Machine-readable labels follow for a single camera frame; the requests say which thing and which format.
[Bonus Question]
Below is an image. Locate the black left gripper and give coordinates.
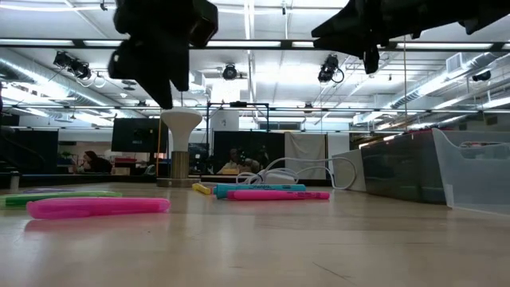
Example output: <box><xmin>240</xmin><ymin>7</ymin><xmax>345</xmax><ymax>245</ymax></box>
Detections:
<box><xmin>106</xmin><ymin>0</ymin><xmax>193</xmax><ymax>110</ymax></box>

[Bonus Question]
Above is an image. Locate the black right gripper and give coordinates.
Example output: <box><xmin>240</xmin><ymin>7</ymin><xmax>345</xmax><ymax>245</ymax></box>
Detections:
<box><xmin>311</xmin><ymin>0</ymin><xmax>463</xmax><ymax>75</ymax></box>

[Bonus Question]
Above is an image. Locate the teal Sharpie highlighter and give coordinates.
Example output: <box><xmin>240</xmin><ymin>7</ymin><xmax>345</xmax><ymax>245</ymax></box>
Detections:
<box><xmin>214</xmin><ymin>183</ymin><xmax>307</xmax><ymax>200</ymax></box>

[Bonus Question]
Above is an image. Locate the pink short highlighter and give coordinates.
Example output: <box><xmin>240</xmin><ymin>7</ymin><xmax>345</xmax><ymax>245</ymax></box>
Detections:
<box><xmin>25</xmin><ymin>197</ymin><xmax>171</xmax><ymax>221</ymax></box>

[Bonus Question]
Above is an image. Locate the pink Sharpie highlighter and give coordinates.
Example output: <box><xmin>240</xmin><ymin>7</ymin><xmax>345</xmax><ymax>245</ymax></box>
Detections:
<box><xmin>226</xmin><ymin>189</ymin><xmax>332</xmax><ymax>201</ymax></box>

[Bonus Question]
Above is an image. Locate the green short highlighter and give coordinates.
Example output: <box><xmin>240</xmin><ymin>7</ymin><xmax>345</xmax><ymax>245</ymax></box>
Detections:
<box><xmin>0</xmin><ymin>191</ymin><xmax>124</xmax><ymax>208</ymax></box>

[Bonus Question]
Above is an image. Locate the purple short highlighter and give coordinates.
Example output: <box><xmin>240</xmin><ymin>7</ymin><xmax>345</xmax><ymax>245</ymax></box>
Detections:
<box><xmin>22</xmin><ymin>187</ymin><xmax>79</xmax><ymax>195</ymax></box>

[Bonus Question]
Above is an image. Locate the overhead light bar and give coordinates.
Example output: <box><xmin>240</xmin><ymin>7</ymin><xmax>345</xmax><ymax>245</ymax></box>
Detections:
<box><xmin>0</xmin><ymin>37</ymin><xmax>510</xmax><ymax>52</ymax></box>

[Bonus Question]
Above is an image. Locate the red storage crate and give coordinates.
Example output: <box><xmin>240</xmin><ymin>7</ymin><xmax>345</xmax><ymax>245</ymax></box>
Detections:
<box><xmin>114</xmin><ymin>156</ymin><xmax>138</xmax><ymax>169</ymax></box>

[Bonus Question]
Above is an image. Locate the person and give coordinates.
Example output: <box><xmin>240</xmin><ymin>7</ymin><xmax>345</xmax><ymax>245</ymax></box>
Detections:
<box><xmin>77</xmin><ymin>150</ymin><xmax>114</xmax><ymax>175</ymax></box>
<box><xmin>217</xmin><ymin>147</ymin><xmax>260</xmax><ymax>175</ymax></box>

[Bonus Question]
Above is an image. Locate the black partition panel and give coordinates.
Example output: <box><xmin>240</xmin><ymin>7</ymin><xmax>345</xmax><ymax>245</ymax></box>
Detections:
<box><xmin>213</xmin><ymin>130</ymin><xmax>286</xmax><ymax>175</ymax></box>

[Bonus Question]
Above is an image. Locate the white partition sheet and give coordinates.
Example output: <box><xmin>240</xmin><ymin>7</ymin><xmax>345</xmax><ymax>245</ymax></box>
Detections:
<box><xmin>284</xmin><ymin>132</ymin><xmax>329</xmax><ymax>181</ymax></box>

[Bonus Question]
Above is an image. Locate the dark smoky plastic bin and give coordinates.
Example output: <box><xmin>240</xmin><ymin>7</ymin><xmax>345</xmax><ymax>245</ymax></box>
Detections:
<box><xmin>357</xmin><ymin>128</ymin><xmax>449</xmax><ymax>206</ymax></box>

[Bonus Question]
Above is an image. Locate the clear plastic bin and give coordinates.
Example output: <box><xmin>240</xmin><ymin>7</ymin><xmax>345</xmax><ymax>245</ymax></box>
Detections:
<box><xmin>431</xmin><ymin>127</ymin><xmax>510</xmax><ymax>217</ymax></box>

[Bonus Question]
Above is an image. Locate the black ceiling camera with cable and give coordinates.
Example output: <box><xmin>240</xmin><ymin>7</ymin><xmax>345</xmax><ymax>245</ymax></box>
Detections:
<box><xmin>317</xmin><ymin>53</ymin><xmax>346</xmax><ymax>85</ymax></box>

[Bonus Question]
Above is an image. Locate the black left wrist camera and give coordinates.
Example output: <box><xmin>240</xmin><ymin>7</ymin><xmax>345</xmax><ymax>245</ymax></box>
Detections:
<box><xmin>187</xmin><ymin>0</ymin><xmax>220</xmax><ymax>49</ymax></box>

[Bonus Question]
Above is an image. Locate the black wall monitor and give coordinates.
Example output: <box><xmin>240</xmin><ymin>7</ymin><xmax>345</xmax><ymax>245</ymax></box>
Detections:
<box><xmin>111</xmin><ymin>116</ymin><xmax>169</xmax><ymax>154</ymax></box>

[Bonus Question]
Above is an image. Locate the thin hanging cable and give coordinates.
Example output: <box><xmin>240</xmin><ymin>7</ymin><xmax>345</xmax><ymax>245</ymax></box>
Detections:
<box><xmin>402</xmin><ymin>35</ymin><xmax>408</xmax><ymax>131</ymax></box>

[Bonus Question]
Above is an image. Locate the orange hanging cable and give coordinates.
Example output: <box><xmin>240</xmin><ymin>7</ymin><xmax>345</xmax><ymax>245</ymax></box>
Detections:
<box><xmin>156</xmin><ymin>117</ymin><xmax>164</xmax><ymax>179</ymax></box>

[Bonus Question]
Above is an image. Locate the black aluminium rig frame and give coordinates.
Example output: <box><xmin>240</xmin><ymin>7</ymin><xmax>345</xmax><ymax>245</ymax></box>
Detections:
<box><xmin>0</xmin><ymin>171</ymin><xmax>334</xmax><ymax>188</ymax></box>

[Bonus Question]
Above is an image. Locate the silver ceiling air duct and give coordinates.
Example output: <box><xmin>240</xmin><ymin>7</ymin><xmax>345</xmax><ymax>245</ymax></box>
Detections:
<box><xmin>0</xmin><ymin>55</ymin><xmax>111</xmax><ymax>108</ymax></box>

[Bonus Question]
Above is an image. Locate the white lamp cable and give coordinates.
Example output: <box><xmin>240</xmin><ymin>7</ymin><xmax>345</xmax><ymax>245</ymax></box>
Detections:
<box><xmin>234</xmin><ymin>155</ymin><xmax>357</xmax><ymax>191</ymax></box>

